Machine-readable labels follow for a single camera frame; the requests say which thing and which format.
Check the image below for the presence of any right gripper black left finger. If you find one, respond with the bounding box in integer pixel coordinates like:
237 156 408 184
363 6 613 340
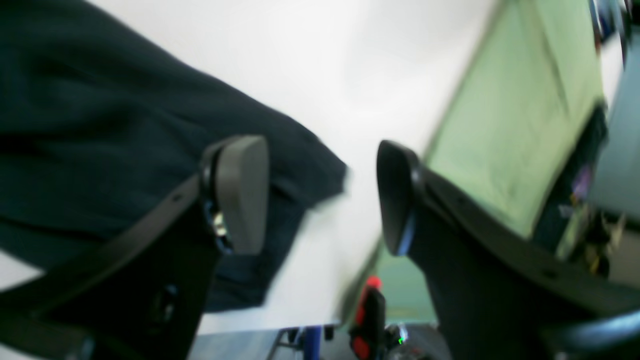
1 135 270 360

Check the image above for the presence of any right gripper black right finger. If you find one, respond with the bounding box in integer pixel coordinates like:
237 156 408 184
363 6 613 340
376 140 640 360

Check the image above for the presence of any dark navy long-sleeve shirt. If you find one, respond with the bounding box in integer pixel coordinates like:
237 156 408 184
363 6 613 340
0 0 347 313

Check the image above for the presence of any red and black clamp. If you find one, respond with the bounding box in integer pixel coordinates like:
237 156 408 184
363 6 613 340
349 275 387 360

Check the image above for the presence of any green wall panel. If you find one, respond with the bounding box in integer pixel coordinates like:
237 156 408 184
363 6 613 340
345 0 608 326

